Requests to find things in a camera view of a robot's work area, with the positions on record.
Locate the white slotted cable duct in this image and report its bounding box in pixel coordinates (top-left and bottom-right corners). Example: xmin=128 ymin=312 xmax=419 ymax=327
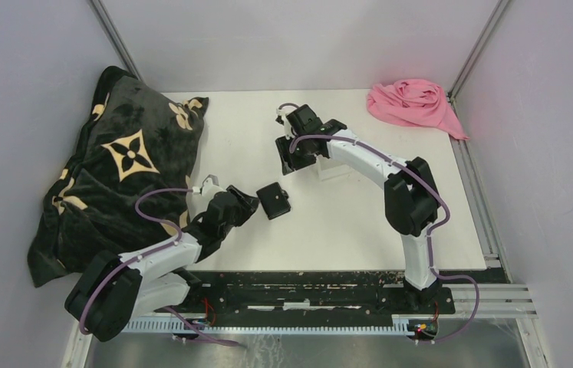
xmin=123 ymin=316 xmax=414 ymax=337

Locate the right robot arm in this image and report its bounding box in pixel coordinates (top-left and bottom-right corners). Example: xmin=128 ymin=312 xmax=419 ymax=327
xmin=275 ymin=103 xmax=450 ymax=313

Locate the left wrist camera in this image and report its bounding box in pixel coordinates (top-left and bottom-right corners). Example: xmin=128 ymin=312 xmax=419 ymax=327
xmin=192 ymin=175 xmax=223 ymax=198

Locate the black floral pillow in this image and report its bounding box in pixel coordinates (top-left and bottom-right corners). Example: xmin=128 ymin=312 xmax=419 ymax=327
xmin=27 ymin=66 xmax=209 ymax=288

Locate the white plastic bin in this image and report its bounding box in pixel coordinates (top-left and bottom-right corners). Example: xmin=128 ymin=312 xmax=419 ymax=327
xmin=315 ymin=156 xmax=353 ymax=182

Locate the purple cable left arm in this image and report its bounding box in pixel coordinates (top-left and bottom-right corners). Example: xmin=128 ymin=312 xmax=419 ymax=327
xmin=78 ymin=188 xmax=242 ymax=348

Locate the pink crumpled cloth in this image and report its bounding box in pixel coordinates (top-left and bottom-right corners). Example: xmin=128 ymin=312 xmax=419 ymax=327
xmin=366 ymin=79 xmax=469 ymax=140

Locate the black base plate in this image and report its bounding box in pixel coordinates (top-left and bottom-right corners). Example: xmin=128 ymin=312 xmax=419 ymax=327
xmin=153 ymin=270 xmax=456 ymax=329

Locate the aluminium frame rail right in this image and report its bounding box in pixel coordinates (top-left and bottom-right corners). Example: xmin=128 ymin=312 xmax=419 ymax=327
xmin=447 ymin=0 xmax=513 ymax=105

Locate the aluminium frame rail left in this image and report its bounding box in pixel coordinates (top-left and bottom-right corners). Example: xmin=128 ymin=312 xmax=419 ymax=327
xmin=87 ymin=0 xmax=143 ymax=81

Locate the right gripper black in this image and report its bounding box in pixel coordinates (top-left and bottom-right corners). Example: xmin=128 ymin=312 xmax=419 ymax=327
xmin=275 ymin=133 xmax=316 ymax=175

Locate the black leather card holder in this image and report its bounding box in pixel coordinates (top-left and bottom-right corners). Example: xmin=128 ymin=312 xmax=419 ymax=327
xmin=256 ymin=182 xmax=291 ymax=220

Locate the aluminium frame rail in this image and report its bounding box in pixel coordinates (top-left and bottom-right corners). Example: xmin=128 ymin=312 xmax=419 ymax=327
xmin=447 ymin=0 xmax=513 ymax=105
xmin=87 ymin=0 xmax=143 ymax=81

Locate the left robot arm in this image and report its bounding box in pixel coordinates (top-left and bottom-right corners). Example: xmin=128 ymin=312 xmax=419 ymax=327
xmin=64 ymin=178 xmax=260 ymax=342

